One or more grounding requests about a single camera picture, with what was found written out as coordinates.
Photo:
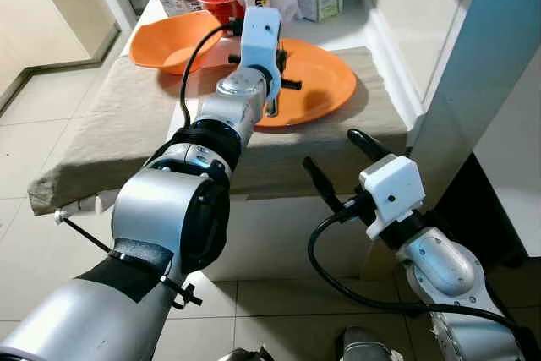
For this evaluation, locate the cream kitchen cabinets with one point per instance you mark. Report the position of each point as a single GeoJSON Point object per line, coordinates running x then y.
{"type": "Point", "coordinates": [68, 6]}

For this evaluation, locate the white low counter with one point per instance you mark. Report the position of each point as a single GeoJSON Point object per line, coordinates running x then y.
{"type": "Point", "coordinates": [287, 243]}

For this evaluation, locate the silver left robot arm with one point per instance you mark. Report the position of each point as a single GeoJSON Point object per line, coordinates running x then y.
{"type": "Point", "coordinates": [169, 209]}

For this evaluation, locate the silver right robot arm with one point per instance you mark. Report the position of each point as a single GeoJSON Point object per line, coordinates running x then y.
{"type": "Point", "coordinates": [448, 276]}

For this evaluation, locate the orange plastic plate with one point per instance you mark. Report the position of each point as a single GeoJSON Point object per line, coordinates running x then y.
{"type": "Point", "coordinates": [321, 86]}

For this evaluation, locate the red cup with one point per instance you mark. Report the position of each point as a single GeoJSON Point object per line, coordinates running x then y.
{"type": "Point", "coordinates": [218, 2]}

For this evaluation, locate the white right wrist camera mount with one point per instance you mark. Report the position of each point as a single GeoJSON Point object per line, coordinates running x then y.
{"type": "Point", "coordinates": [393, 192]}

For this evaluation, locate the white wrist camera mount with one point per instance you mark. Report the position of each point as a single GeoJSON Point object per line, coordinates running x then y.
{"type": "Point", "coordinates": [393, 192]}
{"type": "Point", "coordinates": [260, 40]}

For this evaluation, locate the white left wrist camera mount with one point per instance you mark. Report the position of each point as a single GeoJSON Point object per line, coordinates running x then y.
{"type": "Point", "coordinates": [260, 40]}

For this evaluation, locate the blue and white counter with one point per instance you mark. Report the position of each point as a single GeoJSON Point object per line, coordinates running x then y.
{"type": "Point", "coordinates": [482, 40]}

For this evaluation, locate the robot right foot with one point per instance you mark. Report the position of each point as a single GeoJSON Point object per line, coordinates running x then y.
{"type": "Point", "coordinates": [363, 346]}

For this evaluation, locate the beige table cloth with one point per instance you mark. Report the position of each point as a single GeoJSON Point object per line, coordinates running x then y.
{"type": "Point", "coordinates": [110, 133]}

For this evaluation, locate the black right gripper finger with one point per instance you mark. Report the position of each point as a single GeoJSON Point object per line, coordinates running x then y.
{"type": "Point", "coordinates": [368, 144]}
{"type": "Point", "coordinates": [325, 183]}

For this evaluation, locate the orange plastic bowl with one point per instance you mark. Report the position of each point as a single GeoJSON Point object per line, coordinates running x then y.
{"type": "Point", "coordinates": [169, 40]}

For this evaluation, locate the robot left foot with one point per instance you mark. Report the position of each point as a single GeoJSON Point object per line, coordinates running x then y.
{"type": "Point", "coordinates": [245, 353]}

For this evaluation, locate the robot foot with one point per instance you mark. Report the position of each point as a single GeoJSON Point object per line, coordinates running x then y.
{"type": "Point", "coordinates": [245, 353]}
{"type": "Point", "coordinates": [363, 346]}

